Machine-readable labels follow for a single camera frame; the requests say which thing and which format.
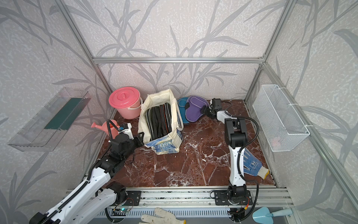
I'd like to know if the green paddle case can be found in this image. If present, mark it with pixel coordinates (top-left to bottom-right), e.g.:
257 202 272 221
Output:
146 108 155 141

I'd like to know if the light blue garden trowel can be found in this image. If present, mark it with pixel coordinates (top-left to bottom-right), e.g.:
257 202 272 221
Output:
252 207 293 224

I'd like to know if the red trimmed paddle case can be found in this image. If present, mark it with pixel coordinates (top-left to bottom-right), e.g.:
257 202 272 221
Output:
164 103 172 133

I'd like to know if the blue paddle case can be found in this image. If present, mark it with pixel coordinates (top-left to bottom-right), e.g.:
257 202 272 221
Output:
177 97 190 125

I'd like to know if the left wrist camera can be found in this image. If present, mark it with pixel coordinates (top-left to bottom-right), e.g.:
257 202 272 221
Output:
118 123 134 140

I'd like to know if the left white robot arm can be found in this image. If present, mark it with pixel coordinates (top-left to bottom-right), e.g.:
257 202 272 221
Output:
29 133 144 224

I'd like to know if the white wire wall basket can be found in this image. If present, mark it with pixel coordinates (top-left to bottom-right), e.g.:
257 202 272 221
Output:
253 85 310 152

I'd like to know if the white work glove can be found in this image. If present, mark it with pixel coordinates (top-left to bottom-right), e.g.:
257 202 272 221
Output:
140 208 187 224

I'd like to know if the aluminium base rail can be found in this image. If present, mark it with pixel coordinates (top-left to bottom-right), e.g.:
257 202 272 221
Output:
58 187 294 209

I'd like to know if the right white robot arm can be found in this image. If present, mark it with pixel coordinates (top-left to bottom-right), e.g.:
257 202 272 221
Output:
185 99 259 200

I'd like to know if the pink watering can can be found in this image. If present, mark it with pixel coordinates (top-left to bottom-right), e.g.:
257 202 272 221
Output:
91 119 121 139

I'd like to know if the pink bucket with lid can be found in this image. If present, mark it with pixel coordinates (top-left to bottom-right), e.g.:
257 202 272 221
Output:
109 87 143 120

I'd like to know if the canvas tote bag starry print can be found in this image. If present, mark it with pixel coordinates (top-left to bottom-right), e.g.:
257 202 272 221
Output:
138 89 184 155

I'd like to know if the clear plastic wall tray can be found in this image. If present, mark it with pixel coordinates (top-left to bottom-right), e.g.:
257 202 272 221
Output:
8 87 91 152

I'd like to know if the aluminium cage frame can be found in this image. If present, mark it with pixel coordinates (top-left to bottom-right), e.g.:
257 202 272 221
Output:
55 1 358 208

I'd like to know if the black zipper paddle case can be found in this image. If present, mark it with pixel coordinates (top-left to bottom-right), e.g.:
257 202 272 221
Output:
154 106 164 138

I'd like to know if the blue dotted work glove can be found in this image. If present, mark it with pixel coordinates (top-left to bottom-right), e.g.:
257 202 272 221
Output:
243 149 269 180

